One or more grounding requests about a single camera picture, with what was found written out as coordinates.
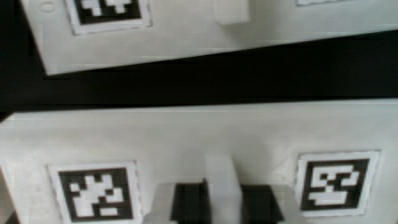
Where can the gripper right finger with black tip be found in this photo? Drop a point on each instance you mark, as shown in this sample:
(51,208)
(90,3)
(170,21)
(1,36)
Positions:
(260,207)

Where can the gripper left finger with silver tip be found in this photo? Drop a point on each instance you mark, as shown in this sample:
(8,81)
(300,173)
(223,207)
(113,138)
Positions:
(191,204)

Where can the white cabinet door panel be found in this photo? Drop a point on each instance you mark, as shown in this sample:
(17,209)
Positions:
(93,162)
(108,33)

